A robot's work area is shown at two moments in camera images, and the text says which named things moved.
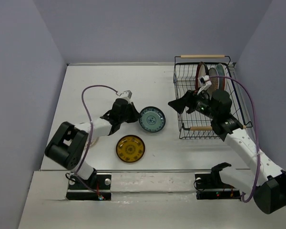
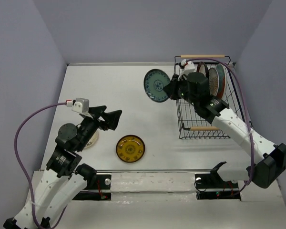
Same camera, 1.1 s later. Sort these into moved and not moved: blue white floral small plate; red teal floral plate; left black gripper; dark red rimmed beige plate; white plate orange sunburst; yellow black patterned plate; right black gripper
Moved: left black gripper; right black gripper; blue white floral small plate
Not moved: white plate orange sunburst; red teal floral plate; dark red rimmed beige plate; yellow black patterned plate
